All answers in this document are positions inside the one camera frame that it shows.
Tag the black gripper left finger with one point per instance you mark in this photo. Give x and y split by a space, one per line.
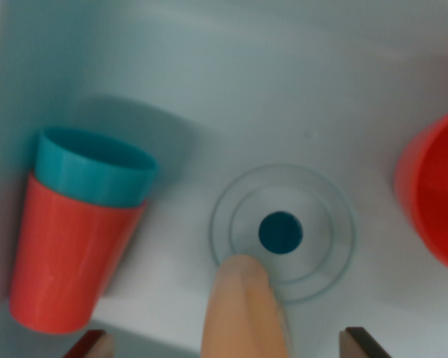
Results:
95 347

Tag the red plastic mug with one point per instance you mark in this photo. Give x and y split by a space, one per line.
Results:
437 186

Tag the teal plastic cup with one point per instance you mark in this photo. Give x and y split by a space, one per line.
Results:
93 175

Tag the light blue toy sink unit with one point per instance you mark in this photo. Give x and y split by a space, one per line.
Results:
246 93

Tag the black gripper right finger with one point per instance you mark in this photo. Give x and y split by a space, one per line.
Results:
362 347

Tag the red plastic cup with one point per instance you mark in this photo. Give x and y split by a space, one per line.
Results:
67 261

